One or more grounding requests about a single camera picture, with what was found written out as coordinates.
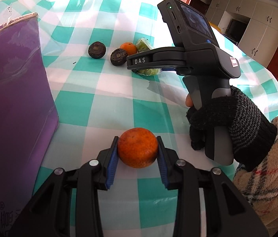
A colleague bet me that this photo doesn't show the plaid fleece right forearm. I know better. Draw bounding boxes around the plaid fleece right forearm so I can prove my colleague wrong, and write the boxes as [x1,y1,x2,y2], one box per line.
[233,117,278,236]

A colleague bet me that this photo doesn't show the dark passion fruit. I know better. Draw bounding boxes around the dark passion fruit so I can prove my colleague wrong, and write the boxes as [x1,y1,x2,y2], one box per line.
[110,48,128,66]
[88,41,106,59]

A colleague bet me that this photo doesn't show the right hand black knit glove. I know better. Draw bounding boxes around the right hand black knit glove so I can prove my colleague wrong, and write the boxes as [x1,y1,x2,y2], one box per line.
[187,86,277,172]

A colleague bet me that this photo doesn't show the green halved fruit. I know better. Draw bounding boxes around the green halved fruit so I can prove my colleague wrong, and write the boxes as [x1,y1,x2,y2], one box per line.
[132,69,162,76]

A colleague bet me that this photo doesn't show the small orange tangerine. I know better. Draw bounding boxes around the small orange tangerine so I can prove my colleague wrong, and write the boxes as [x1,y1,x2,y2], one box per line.
[118,127,158,168]

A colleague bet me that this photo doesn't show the teal white checkered tablecloth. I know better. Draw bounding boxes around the teal white checkered tablecloth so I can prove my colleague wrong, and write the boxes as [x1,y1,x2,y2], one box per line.
[0,0,278,236]

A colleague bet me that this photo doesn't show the purple cardboard box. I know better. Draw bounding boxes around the purple cardboard box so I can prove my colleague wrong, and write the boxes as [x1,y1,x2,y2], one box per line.
[0,13,59,231]

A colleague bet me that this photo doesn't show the white wall cabinets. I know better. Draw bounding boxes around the white wall cabinets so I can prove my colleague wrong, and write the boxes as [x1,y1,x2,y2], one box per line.
[206,0,278,67]

